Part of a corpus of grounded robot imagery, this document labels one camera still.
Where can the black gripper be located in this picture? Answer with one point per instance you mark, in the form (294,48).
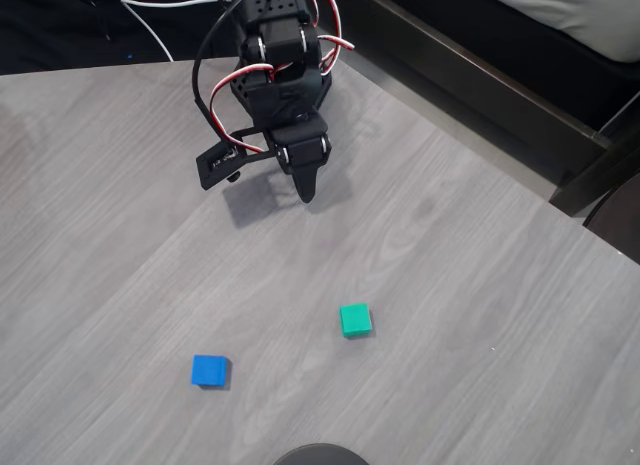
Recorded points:
(303,149)

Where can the green cube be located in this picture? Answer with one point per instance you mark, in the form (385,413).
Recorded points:
(356,319)

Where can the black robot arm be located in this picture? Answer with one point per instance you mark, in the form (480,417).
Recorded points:
(282,45)

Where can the blue cube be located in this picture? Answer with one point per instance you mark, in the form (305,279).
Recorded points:
(209,370)

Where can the dark round object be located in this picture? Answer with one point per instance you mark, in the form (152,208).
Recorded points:
(320,456)

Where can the dark round chair edge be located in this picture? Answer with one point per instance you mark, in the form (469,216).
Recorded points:
(617,225)

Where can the white mattress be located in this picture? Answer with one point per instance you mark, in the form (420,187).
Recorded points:
(575,15)

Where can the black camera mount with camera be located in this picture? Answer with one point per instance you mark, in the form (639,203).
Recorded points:
(212,167)

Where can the dark wooden bed frame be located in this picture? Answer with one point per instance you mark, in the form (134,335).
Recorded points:
(475,80)

